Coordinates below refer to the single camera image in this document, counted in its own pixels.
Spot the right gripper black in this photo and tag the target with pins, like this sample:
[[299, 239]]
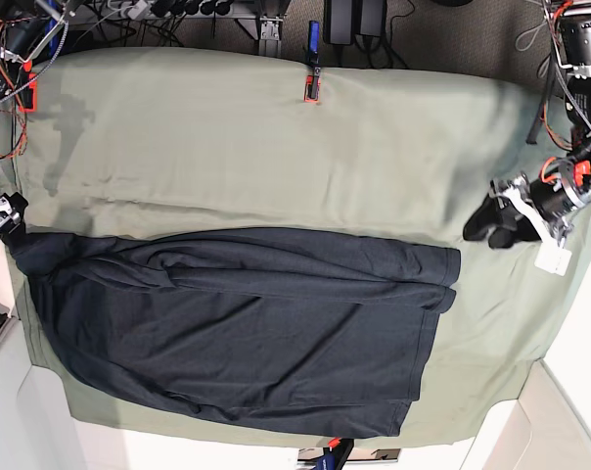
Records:
[[11, 211]]

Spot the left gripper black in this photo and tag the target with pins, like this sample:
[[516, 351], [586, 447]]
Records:
[[556, 201]]

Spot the dark navy T-shirt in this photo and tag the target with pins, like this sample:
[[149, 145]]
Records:
[[280, 329]]

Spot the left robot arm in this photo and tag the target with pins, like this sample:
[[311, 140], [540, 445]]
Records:
[[523, 210]]

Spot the left red clamp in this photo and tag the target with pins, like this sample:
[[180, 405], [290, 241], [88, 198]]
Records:
[[28, 96]]

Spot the green table cloth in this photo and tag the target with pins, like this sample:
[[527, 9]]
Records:
[[146, 142]]

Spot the white power strip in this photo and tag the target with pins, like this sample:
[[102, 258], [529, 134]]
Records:
[[195, 10]]

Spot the top red black clamp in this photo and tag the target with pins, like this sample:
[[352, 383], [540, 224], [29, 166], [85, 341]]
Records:
[[312, 84]]

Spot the red black clamp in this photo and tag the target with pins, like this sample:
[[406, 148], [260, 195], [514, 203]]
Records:
[[312, 84], [335, 454]]

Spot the bottom red black clamp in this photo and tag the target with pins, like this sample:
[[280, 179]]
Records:
[[335, 454]]

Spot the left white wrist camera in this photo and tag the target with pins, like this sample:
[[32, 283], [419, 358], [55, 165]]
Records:
[[553, 259]]

